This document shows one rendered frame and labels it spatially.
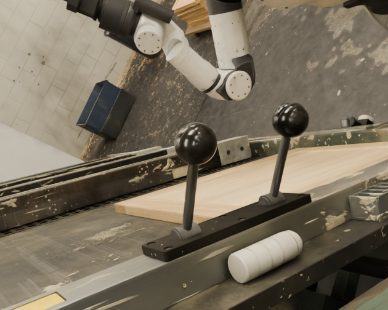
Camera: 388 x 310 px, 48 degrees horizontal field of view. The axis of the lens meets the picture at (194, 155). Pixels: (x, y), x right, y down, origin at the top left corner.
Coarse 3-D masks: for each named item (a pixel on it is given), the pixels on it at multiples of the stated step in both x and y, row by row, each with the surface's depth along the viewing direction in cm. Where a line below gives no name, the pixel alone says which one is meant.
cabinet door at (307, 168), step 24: (360, 144) 103; (384, 144) 95; (240, 168) 106; (264, 168) 99; (288, 168) 92; (312, 168) 86; (336, 168) 81; (360, 168) 74; (168, 192) 92; (216, 192) 82; (240, 192) 77; (264, 192) 73; (288, 192) 69; (144, 216) 80; (168, 216) 72; (216, 216) 62
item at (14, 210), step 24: (240, 144) 136; (120, 168) 115; (144, 168) 117; (168, 168) 121; (24, 192) 104; (48, 192) 103; (72, 192) 106; (96, 192) 109; (120, 192) 113; (0, 216) 97; (24, 216) 100; (48, 216) 103
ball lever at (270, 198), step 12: (276, 108) 44; (288, 108) 43; (300, 108) 43; (276, 120) 44; (288, 120) 43; (300, 120) 43; (288, 132) 43; (300, 132) 43; (288, 144) 45; (276, 168) 47; (276, 180) 48; (276, 192) 48; (264, 204) 49
